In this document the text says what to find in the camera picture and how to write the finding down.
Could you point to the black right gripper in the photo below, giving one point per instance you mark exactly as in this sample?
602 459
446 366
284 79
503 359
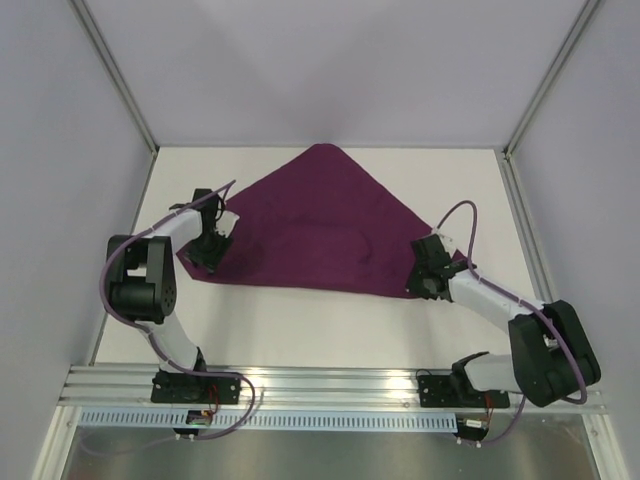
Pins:
420 282

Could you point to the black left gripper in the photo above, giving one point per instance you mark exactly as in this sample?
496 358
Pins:
209 260

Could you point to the purple cloth drape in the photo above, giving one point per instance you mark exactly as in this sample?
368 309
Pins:
322 222

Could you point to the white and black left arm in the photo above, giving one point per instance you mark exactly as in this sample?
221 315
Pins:
138 285

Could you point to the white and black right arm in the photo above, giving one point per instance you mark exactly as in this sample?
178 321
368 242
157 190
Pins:
550 356

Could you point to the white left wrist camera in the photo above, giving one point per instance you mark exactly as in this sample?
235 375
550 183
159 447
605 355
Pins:
226 224

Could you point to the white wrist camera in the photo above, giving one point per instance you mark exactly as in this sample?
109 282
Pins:
226 224
447 242

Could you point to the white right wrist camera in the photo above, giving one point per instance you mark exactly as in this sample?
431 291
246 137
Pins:
447 242

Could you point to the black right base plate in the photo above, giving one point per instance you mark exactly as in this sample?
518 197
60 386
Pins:
451 391

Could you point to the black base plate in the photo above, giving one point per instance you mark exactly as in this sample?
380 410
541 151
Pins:
180 388
451 391

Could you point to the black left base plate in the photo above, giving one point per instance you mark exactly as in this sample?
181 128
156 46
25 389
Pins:
180 388

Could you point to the white slotted cable duct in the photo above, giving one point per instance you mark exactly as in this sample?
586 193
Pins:
275 420

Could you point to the aluminium mounting rail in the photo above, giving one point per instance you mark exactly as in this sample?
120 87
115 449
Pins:
278 388

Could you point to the aluminium frame post left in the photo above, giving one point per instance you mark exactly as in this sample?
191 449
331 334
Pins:
94 34

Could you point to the aluminium frame post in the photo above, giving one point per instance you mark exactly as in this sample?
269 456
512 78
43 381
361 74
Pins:
94 34
568 46

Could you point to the aluminium frame post right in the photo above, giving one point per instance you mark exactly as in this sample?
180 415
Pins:
568 46

